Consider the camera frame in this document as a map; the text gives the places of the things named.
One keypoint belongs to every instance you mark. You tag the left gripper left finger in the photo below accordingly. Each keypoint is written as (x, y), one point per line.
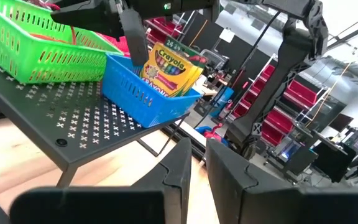
(166, 180)

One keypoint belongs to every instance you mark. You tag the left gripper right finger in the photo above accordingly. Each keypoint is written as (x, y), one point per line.
(228, 174)

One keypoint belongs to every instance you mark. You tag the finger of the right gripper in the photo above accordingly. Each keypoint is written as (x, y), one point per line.
(135, 37)
(89, 17)

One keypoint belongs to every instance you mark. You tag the red plastic basket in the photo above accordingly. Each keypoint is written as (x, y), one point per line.
(121, 43)

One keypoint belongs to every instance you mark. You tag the yellow orange crayon box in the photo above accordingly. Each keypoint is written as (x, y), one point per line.
(169, 71)

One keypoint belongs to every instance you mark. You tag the blue plastic basket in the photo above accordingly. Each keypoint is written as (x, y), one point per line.
(141, 102)

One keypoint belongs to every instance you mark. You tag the green plastic basket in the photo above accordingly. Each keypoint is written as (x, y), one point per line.
(36, 59)

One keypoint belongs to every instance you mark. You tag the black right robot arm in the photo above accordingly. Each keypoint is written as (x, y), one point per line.
(291, 62)

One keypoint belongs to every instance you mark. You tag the red bin storage rack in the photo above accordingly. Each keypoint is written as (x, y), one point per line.
(297, 93)
(163, 28)

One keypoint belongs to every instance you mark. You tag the blue red floor object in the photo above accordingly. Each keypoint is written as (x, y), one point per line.
(211, 132)

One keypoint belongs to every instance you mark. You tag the white paper sign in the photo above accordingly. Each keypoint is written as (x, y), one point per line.
(227, 35)

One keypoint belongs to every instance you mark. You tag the black perforated metal shelf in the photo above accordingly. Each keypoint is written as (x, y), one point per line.
(73, 118)

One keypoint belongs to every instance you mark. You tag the dark monitor screen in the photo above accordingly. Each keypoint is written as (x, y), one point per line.
(340, 122)

